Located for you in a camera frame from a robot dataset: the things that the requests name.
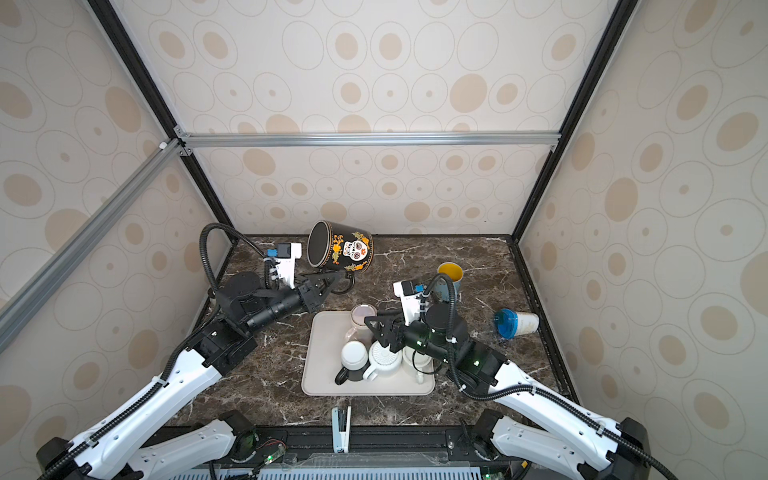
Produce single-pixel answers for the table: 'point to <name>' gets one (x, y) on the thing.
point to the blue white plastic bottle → (510, 323)
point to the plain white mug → (417, 361)
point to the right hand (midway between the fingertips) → (373, 319)
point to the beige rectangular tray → (323, 337)
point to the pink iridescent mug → (360, 330)
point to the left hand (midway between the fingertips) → (343, 277)
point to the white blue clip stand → (340, 439)
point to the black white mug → (355, 362)
